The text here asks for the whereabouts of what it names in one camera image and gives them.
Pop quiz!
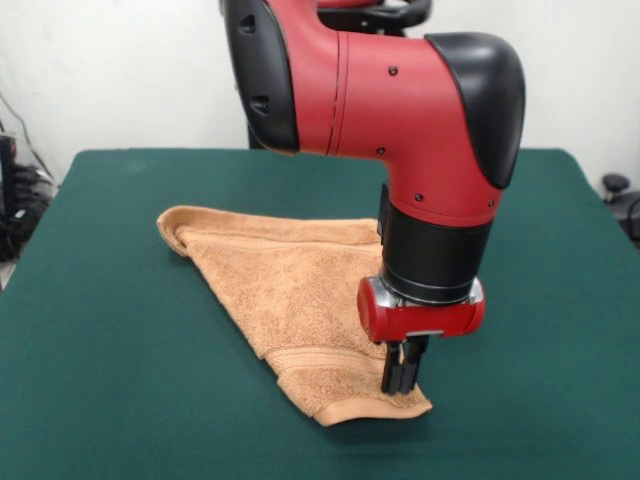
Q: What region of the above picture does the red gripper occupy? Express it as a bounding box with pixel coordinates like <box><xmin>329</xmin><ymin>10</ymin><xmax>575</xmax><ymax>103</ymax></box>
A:
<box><xmin>355</xmin><ymin>276</ymin><xmax>487</xmax><ymax>397</ymax></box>

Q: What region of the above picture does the tan terry towel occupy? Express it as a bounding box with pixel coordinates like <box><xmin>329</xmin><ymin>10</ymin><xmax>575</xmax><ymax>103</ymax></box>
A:
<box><xmin>155</xmin><ymin>203</ymin><xmax>433</xmax><ymax>427</ymax></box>

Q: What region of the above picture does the dark green table cloth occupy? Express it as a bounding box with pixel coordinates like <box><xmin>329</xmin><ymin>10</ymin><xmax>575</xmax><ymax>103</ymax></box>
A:
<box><xmin>0</xmin><ymin>146</ymin><xmax>640</xmax><ymax>480</ymax></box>

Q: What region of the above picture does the black office chair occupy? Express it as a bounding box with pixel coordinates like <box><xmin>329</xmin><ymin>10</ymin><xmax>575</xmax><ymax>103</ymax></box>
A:
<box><xmin>601</xmin><ymin>172</ymin><xmax>640</xmax><ymax>249</ymax></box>

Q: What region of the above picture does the black bag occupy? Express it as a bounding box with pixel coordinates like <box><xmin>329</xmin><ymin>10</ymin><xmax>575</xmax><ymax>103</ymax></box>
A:
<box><xmin>0</xmin><ymin>205</ymin><xmax>40</xmax><ymax>262</ymax></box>

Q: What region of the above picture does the black box with red light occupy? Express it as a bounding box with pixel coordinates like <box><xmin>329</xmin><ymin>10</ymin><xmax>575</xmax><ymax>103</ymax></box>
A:
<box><xmin>0</xmin><ymin>132</ymin><xmax>18</xmax><ymax>221</ymax></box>

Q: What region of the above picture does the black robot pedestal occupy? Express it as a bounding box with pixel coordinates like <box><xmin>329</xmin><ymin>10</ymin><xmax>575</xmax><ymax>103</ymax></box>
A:
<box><xmin>218</xmin><ymin>0</ymin><xmax>433</xmax><ymax>151</ymax></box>

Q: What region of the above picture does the grey cable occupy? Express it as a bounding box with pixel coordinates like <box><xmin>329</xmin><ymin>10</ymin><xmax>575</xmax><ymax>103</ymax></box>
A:
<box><xmin>0</xmin><ymin>91</ymin><xmax>53</xmax><ymax>177</ymax></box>

